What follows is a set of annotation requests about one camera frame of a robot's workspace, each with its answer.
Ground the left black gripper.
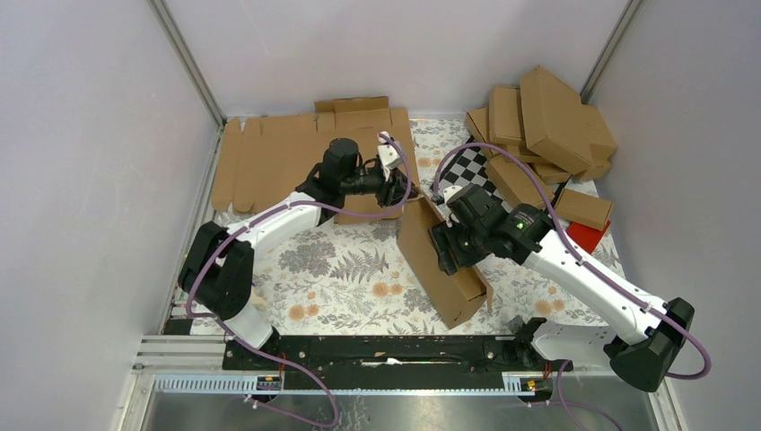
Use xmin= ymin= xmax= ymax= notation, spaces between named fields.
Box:
xmin=340 ymin=165 xmax=417 ymax=208

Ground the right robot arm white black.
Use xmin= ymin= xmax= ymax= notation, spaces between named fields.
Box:
xmin=429 ymin=184 xmax=695 ymax=392

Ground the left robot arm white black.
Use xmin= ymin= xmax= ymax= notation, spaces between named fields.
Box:
xmin=178 ymin=132 xmax=417 ymax=369

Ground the folded cardboard box beside red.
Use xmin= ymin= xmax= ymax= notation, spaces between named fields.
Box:
xmin=554 ymin=189 xmax=614 ymax=231

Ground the large folded cardboard box top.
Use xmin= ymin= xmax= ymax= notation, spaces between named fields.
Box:
xmin=520 ymin=66 xmax=593 ymax=174

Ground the floral patterned table mat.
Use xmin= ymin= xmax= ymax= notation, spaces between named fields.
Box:
xmin=253 ymin=119 xmax=604 ymax=335

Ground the stack of flat cardboard blanks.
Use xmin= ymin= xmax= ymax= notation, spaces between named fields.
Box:
xmin=211 ymin=96 xmax=420 ymax=214

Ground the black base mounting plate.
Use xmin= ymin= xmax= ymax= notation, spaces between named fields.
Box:
xmin=223 ymin=333 xmax=562 ymax=392

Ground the small green white object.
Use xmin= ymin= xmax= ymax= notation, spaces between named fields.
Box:
xmin=249 ymin=286 xmax=267 ymax=307

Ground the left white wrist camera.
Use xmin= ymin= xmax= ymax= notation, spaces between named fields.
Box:
xmin=377 ymin=131 xmax=403 ymax=180

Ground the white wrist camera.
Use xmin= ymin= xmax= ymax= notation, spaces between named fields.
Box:
xmin=433 ymin=185 xmax=463 ymax=206
xmin=377 ymin=131 xmax=403 ymax=180

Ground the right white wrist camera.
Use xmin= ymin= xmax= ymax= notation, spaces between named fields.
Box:
xmin=433 ymin=185 xmax=463 ymax=206

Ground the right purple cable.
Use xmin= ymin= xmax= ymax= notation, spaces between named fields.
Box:
xmin=431 ymin=142 xmax=713 ymax=431

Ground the aluminium frame rail front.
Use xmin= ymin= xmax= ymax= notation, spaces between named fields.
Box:
xmin=133 ymin=335 xmax=670 ymax=399

